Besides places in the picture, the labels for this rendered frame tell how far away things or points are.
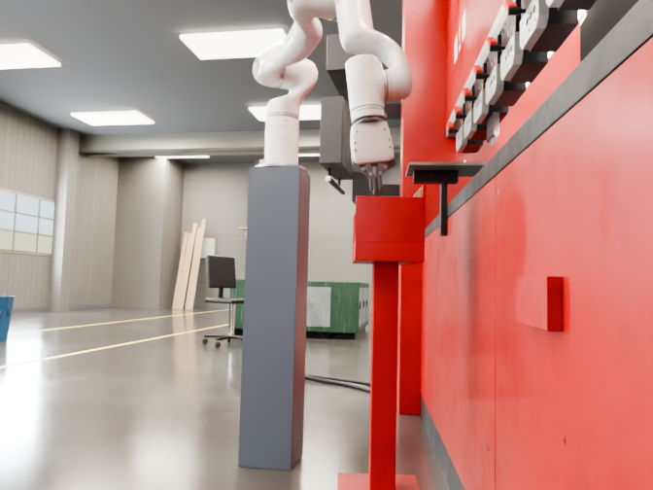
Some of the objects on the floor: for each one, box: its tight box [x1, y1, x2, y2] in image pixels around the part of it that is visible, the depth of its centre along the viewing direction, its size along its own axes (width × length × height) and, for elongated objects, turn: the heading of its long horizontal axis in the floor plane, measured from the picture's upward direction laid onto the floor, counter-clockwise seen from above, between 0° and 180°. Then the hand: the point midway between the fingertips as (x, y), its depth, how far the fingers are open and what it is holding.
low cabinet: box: [228, 279, 369, 340], centre depth 703 cm, size 165×154×65 cm
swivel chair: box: [202, 255, 244, 348], centre depth 537 cm, size 56×56×87 cm
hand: (376, 185), depth 132 cm, fingers closed
